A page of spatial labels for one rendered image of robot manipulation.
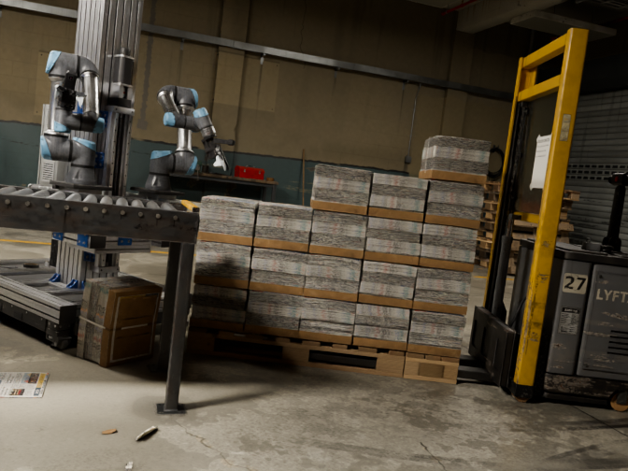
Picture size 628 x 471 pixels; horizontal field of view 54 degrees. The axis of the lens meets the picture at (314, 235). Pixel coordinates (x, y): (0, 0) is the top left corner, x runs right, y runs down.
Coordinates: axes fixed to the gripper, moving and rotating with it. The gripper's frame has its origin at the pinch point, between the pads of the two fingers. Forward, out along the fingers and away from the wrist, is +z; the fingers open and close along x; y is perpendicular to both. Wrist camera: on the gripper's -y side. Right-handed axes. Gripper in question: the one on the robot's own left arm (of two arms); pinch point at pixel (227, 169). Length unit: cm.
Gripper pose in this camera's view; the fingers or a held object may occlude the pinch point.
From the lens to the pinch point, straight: 338.6
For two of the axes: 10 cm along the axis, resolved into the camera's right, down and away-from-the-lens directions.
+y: -9.3, 3.7, 0.4
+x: 0.0, 1.0, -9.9
